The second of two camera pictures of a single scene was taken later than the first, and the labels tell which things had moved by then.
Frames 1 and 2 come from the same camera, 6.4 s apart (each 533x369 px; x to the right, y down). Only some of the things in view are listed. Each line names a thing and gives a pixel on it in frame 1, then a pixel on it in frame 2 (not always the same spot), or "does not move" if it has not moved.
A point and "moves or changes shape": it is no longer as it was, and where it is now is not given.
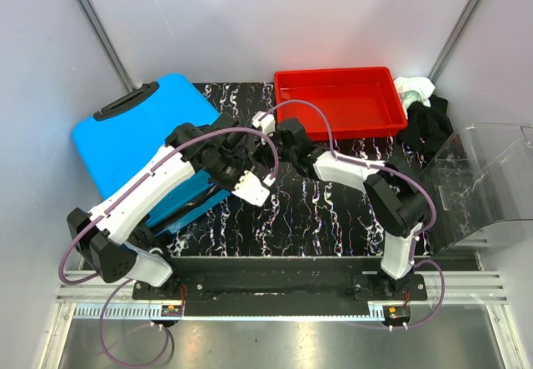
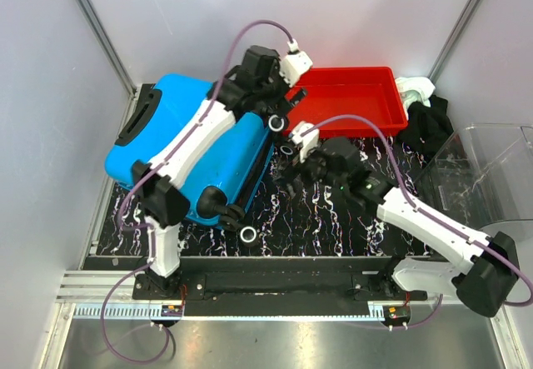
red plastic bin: x=361 y=101 does not move
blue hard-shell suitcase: x=135 y=125 moves or changes shape
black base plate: x=277 y=286 does not move
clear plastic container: x=480 y=175 does not move
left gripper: x=243 y=167 → x=280 y=103
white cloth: x=413 y=89 does not move
